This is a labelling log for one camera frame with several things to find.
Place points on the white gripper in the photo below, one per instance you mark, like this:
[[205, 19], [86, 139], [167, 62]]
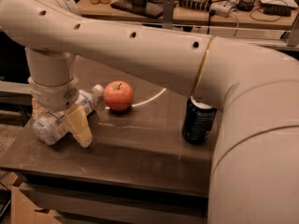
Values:
[[55, 96]]

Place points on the blue labelled plastic bottle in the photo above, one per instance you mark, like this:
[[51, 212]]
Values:
[[52, 127]]

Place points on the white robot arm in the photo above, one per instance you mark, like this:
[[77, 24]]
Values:
[[255, 170]]

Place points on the red apple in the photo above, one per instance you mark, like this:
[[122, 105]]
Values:
[[118, 95]]

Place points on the black monitor stand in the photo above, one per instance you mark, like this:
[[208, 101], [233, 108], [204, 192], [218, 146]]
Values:
[[140, 7]]

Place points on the dark blue soda can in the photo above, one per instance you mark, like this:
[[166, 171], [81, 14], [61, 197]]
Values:
[[198, 122]]

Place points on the black power strip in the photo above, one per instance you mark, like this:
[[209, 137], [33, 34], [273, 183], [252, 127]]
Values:
[[202, 5]]

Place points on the white power adapter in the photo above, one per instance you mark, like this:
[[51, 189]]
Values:
[[221, 10]]

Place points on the black keyboard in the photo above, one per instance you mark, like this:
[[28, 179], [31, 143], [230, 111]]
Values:
[[271, 9]]

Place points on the centre metal rail bracket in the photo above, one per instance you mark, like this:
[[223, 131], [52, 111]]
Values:
[[168, 14]]

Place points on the horizontal metal rail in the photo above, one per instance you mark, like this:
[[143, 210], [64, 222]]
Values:
[[273, 39]]

